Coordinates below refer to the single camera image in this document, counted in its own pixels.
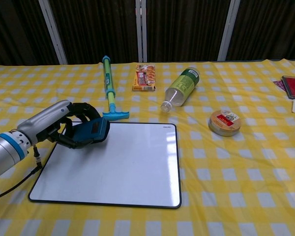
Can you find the yellow white checked tablecloth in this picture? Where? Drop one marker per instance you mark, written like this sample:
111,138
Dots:
236,184

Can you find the round tin with red label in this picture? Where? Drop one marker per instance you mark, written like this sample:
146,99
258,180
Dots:
223,124

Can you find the grey metal partition post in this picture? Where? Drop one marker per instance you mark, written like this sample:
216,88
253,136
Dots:
228,32
141,32
53,34

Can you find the clear bottle with green label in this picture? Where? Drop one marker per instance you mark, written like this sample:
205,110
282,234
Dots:
183,84

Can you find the purple patterned card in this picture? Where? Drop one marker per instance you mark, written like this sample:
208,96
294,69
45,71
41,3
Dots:
280,85

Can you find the dark teal board eraser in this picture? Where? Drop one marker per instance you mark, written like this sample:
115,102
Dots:
96,129

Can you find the white board with black frame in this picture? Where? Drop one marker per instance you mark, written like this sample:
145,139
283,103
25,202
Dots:
118,169

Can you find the orange snack box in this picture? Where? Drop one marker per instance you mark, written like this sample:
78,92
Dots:
143,78

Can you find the green and blue pump toy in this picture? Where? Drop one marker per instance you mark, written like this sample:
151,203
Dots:
108,83

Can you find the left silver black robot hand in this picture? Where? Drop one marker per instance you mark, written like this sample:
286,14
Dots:
44,120

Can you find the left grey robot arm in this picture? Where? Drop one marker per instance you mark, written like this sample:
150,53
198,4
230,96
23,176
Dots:
5,155

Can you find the black curtain panel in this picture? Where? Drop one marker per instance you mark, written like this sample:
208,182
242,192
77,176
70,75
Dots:
184,29
273,27
96,27
14,29

